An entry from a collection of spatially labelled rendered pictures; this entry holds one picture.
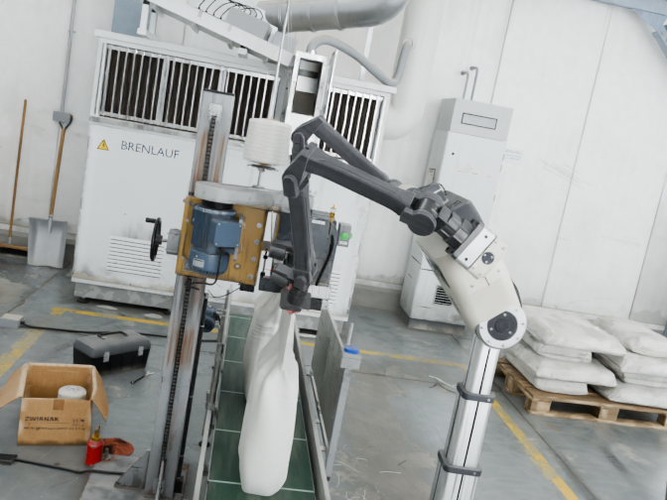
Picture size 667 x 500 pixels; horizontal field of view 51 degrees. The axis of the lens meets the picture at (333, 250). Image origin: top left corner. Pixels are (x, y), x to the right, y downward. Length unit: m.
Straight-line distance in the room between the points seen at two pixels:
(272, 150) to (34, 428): 1.83
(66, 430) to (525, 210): 5.12
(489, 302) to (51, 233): 5.26
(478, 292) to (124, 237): 3.95
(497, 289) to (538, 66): 5.33
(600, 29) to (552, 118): 0.96
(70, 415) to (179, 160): 2.52
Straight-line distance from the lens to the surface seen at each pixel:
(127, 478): 3.31
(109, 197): 5.63
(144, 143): 5.54
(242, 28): 5.24
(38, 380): 3.99
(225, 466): 2.80
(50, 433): 3.65
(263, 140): 2.55
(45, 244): 6.88
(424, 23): 5.98
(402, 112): 5.90
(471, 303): 2.12
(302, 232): 2.08
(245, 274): 2.82
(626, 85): 7.71
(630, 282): 8.01
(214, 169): 2.82
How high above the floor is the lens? 1.70
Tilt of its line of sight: 10 degrees down
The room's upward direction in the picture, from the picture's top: 10 degrees clockwise
